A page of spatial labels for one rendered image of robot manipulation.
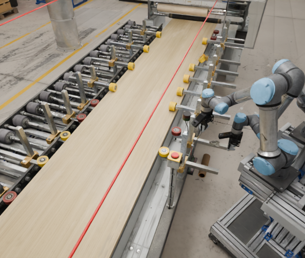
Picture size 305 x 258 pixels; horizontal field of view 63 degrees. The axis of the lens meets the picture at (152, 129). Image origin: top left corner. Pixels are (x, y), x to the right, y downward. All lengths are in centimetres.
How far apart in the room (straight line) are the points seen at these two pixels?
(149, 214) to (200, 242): 77
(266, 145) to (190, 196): 145
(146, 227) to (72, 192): 55
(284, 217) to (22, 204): 155
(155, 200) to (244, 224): 88
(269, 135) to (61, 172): 132
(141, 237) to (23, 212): 75
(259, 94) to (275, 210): 72
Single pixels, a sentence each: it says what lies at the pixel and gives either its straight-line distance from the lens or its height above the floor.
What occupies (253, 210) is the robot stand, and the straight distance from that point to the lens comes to 253.
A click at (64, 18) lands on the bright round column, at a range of 548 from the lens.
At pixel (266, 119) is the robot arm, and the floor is 147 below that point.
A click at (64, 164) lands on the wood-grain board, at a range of 187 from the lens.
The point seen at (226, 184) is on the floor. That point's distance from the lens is 288.
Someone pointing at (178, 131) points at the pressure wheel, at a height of 91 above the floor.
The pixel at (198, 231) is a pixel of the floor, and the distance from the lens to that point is 254.
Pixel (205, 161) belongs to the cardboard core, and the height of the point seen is 8.
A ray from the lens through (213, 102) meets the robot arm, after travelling 160.
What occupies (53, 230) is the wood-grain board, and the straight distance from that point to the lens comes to 161.
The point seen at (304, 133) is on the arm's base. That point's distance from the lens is 204.
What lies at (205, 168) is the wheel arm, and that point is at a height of 84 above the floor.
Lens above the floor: 226
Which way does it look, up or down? 42 degrees down
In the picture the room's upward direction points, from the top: straight up
